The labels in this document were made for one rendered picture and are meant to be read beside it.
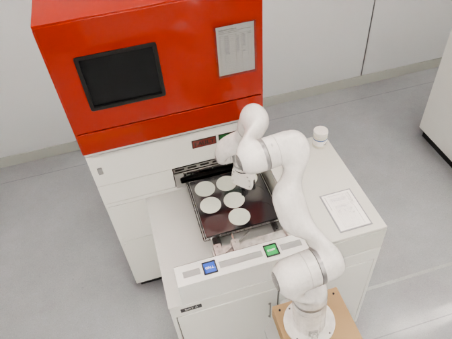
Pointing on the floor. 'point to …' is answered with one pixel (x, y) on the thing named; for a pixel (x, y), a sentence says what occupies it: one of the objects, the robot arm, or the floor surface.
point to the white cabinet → (264, 304)
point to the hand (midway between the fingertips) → (244, 191)
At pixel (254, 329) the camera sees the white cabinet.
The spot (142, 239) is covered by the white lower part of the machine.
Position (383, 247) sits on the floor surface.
